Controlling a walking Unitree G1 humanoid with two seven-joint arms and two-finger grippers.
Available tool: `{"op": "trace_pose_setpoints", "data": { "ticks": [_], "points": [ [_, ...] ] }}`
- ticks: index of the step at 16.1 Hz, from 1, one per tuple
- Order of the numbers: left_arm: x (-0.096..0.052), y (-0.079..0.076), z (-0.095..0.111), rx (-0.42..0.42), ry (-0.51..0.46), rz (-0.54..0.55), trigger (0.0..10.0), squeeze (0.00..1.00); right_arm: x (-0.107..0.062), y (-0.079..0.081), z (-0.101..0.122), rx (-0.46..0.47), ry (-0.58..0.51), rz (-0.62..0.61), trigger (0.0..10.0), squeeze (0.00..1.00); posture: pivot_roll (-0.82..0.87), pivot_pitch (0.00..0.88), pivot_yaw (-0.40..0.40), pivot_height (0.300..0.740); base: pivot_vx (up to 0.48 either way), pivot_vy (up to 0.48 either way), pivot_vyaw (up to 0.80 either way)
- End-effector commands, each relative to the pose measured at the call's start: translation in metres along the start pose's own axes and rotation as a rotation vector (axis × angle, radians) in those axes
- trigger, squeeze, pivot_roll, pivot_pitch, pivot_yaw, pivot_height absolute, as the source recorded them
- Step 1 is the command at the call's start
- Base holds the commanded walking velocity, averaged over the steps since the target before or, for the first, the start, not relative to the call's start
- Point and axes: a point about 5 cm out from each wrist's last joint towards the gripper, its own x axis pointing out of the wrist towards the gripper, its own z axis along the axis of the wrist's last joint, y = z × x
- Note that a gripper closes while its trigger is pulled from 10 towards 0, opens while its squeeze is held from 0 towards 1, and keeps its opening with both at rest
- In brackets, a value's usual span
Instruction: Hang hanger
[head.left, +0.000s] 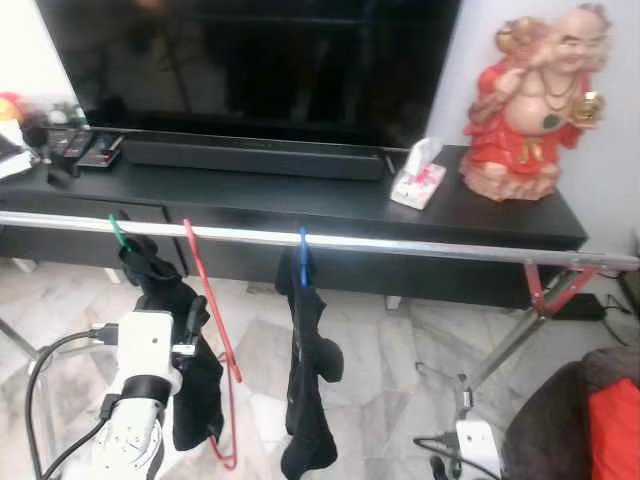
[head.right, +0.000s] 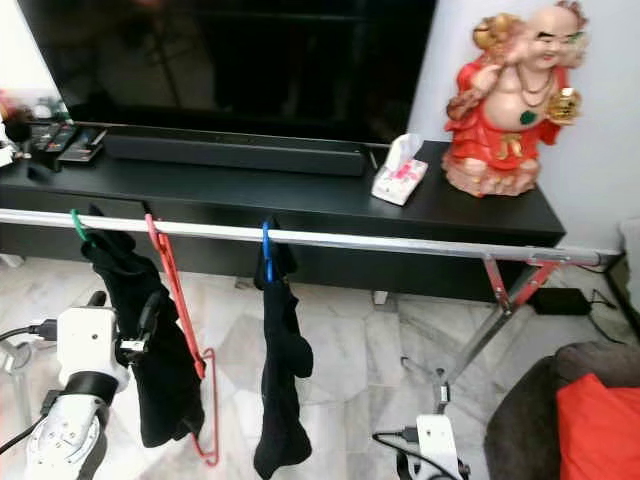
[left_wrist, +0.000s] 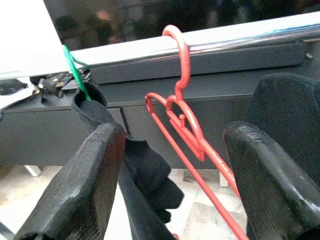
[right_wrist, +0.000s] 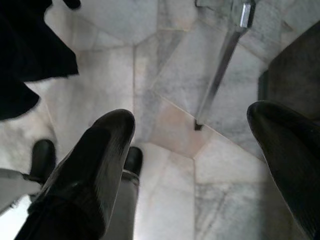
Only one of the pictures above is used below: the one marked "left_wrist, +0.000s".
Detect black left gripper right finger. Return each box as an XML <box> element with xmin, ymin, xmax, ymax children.
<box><xmin>223</xmin><ymin>121</ymin><xmax>320</xmax><ymax>240</ymax></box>

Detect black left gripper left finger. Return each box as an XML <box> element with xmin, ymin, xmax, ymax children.
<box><xmin>13</xmin><ymin>121</ymin><xmax>127</xmax><ymax>240</ymax></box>

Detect black garment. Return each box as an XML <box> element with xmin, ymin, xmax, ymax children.
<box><xmin>71</xmin><ymin>81</ymin><xmax>186</xmax><ymax>240</ymax></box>
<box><xmin>246</xmin><ymin>72</ymin><xmax>320</xmax><ymax>180</ymax></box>

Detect green plastic hanger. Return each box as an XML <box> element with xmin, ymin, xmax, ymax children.
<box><xmin>62</xmin><ymin>44</ymin><xmax>92</xmax><ymax>101</ymax></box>

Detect red plastic hanger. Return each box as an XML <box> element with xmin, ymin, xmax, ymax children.
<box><xmin>144</xmin><ymin>24</ymin><xmax>251</xmax><ymax>240</ymax></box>

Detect black tv cabinet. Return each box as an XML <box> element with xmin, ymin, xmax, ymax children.
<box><xmin>0</xmin><ymin>62</ymin><xmax>320</xmax><ymax>181</ymax></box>

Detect white papers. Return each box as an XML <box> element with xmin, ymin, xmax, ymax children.
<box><xmin>0</xmin><ymin>76</ymin><xmax>36</xmax><ymax>111</ymax></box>

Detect black soundbar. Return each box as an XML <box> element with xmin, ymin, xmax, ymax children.
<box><xmin>91</xmin><ymin>41</ymin><xmax>309</xmax><ymax>85</ymax></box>

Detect chrome clothes rack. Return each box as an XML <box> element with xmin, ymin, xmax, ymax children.
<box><xmin>67</xmin><ymin>11</ymin><xmax>320</xmax><ymax>70</ymax></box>

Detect black television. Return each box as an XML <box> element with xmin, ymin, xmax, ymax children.
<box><xmin>42</xmin><ymin>0</ymin><xmax>320</xmax><ymax>51</ymax></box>

